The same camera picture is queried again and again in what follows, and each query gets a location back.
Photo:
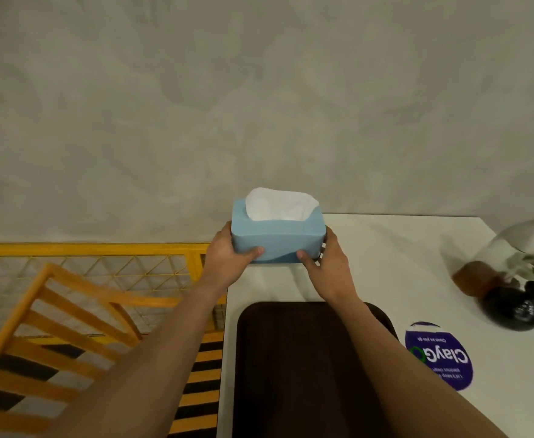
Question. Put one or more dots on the yellow metal mesh fence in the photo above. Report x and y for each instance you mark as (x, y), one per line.
(112, 264)

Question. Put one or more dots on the clear glass bottle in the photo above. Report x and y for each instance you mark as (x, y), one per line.
(495, 259)

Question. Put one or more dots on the orange wooden chair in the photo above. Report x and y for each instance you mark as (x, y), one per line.
(43, 342)

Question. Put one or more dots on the person's right forearm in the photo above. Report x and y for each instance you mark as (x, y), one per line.
(403, 374)

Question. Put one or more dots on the dark brown tray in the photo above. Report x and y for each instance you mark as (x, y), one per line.
(303, 374)

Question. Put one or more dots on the person's left thumb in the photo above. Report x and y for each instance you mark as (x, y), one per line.
(251, 254)

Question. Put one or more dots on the purple round sticker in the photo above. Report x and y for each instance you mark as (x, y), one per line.
(449, 360)

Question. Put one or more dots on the white tissue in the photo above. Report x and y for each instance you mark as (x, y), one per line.
(279, 204)

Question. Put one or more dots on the black round vase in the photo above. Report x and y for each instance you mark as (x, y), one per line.
(513, 307)

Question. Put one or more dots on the person's left hand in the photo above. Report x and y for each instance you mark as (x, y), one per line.
(223, 264)

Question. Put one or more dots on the blue tissue box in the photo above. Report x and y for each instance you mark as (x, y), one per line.
(278, 239)

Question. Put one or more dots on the person's right hand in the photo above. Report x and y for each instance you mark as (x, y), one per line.
(333, 271)

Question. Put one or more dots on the person's right thumb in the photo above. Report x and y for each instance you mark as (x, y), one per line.
(307, 259)

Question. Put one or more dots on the person's left forearm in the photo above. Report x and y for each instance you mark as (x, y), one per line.
(143, 360)

